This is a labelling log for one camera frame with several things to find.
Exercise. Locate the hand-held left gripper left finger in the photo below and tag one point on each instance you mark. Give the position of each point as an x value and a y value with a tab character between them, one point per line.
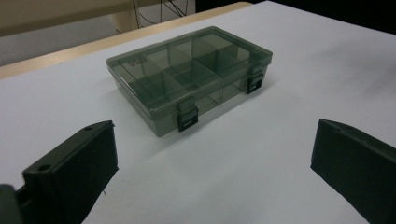
71	174

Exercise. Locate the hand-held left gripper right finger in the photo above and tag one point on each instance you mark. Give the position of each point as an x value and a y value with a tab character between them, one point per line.
358	168

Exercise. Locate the smoky clear compartment box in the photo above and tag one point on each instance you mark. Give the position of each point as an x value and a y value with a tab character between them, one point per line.
186	77

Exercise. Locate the wooden table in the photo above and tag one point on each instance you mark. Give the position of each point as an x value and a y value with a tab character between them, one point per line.
77	51

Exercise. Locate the beige wooden shelf unit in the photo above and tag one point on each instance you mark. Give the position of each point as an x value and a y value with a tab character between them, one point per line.
62	12

